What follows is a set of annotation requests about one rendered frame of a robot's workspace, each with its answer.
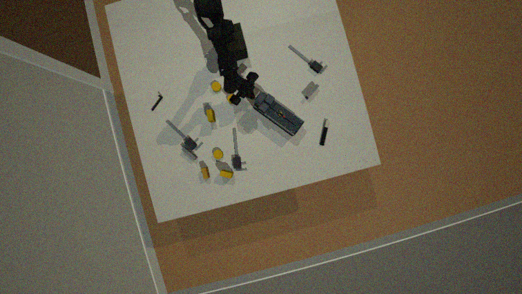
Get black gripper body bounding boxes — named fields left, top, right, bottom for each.
left=229, top=72, right=259, bottom=105

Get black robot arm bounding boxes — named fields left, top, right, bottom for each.
left=193, top=0, right=255, bottom=94

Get yellow short cylinder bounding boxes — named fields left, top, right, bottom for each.
left=213, top=150, right=223, bottom=159

